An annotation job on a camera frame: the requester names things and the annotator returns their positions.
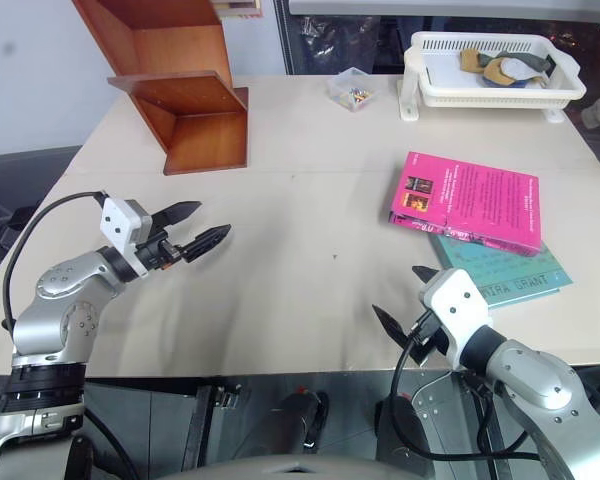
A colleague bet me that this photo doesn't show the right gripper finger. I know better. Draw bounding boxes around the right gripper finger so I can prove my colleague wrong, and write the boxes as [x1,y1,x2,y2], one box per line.
[371,304,410,347]
[411,265,439,289]

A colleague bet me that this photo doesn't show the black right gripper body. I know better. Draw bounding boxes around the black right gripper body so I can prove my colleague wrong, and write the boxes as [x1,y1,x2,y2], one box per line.
[404,309,452,369]

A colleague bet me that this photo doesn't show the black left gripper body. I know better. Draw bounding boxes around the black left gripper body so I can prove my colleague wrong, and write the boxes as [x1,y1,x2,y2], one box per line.
[137,218,187,274]

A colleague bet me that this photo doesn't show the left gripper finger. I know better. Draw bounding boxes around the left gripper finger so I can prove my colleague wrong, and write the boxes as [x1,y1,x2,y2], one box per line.
[152,200,203,228]
[181,223,233,264]

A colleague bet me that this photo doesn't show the pink book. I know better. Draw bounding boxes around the pink book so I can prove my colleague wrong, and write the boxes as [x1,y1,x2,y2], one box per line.
[387,150,543,258]

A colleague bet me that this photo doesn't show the teal book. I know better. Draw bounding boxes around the teal book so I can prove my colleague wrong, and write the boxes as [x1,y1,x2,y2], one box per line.
[427,234,575,311]

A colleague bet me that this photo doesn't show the brown wooden bookshelf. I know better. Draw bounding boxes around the brown wooden bookshelf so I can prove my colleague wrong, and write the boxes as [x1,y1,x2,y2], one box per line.
[72,0,250,177]

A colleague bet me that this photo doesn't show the metal latch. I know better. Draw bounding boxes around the metal latch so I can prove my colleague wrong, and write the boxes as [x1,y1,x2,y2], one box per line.
[213,383,245,410]

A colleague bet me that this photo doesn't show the grey rounded robot body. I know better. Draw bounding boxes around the grey rounded robot body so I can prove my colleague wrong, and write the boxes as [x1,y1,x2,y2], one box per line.
[152,451,434,480]

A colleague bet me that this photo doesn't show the white plastic basket rack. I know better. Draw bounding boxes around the white plastic basket rack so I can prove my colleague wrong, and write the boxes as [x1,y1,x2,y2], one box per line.
[396,30,588,124]

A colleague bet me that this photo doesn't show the clear box with coloured bits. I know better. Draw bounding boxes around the clear box with coloured bits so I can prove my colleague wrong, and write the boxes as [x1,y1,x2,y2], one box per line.
[327,66,385,114]

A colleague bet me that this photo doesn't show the yellow cloth piece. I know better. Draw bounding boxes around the yellow cloth piece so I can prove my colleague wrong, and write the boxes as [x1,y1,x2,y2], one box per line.
[483,64,515,88]

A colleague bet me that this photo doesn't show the tan cloth piece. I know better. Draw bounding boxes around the tan cloth piece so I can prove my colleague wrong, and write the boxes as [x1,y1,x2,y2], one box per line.
[459,47,496,77]

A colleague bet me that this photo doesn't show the white cloth piece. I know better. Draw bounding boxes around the white cloth piece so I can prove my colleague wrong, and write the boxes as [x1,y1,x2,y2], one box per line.
[494,58,537,82]

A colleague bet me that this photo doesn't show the grey-green cloth piece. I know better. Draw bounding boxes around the grey-green cloth piece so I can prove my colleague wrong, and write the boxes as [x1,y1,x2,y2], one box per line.
[488,49,555,77]

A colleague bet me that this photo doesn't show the dark glass cabinet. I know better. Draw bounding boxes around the dark glass cabinet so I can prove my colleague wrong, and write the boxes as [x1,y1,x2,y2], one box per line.
[273,0,600,77]

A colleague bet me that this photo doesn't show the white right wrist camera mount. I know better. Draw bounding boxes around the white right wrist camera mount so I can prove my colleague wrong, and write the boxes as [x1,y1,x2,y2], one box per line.
[418,268,495,372]

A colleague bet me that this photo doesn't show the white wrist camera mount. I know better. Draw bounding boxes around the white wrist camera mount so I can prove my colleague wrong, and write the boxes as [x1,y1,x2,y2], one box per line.
[418,268,495,372]
[101,197,154,278]

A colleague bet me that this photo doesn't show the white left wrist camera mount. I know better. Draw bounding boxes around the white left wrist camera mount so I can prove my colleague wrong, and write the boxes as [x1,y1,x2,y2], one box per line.
[101,197,154,278]

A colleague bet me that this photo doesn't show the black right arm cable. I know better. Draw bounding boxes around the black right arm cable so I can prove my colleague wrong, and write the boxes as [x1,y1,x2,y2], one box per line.
[390,314,542,462]

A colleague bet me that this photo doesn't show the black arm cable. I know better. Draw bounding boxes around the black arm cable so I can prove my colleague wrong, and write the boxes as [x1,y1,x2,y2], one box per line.
[1,189,106,346]
[390,314,542,462]

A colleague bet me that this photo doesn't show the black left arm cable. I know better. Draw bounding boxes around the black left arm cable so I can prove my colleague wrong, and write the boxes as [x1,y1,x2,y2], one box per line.
[1,189,106,346]

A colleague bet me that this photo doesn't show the black lower body cable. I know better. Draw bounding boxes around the black lower body cable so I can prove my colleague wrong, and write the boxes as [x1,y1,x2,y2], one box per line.
[82,405,134,480]

